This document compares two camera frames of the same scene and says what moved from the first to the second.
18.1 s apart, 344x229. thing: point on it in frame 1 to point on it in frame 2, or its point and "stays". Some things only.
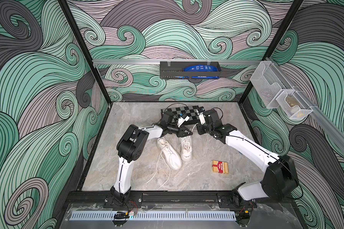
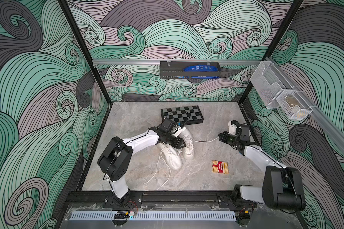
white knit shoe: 186,150 stays
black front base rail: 174,197 stays
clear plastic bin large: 269,81 stays
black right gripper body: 205,128 to 232,139
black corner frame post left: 86,51 stays
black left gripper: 181,134 to 177,142
